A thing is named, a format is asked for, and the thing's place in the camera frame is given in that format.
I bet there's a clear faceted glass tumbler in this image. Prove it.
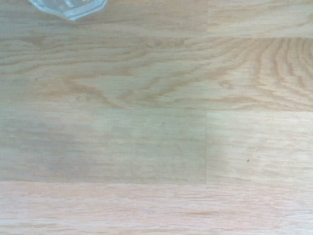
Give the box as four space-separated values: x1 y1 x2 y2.
28 0 108 22

